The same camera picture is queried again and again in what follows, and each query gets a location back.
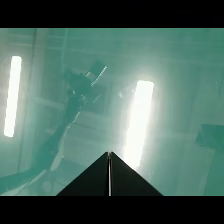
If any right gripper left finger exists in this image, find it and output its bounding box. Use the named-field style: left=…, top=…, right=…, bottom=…
left=56, top=151, right=110, bottom=197

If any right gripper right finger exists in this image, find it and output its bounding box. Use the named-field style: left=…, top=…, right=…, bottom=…
left=109, top=151, right=164, bottom=197

